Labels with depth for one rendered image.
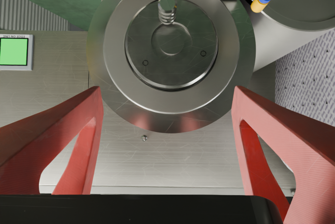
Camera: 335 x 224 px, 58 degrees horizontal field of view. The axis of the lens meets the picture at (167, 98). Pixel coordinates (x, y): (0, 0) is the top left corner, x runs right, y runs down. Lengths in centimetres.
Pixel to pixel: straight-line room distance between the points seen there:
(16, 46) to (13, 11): 301
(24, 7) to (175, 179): 336
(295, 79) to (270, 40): 15
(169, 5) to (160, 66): 5
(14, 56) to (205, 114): 47
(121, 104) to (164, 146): 33
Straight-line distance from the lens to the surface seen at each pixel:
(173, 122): 26
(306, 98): 43
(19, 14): 372
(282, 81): 50
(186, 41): 25
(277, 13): 29
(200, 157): 59
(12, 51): 66
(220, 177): 60
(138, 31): 25
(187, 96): 25
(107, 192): 61
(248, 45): 28
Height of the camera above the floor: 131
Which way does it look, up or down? 4 degrees down
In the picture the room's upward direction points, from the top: 179 degrees counter-clockwise
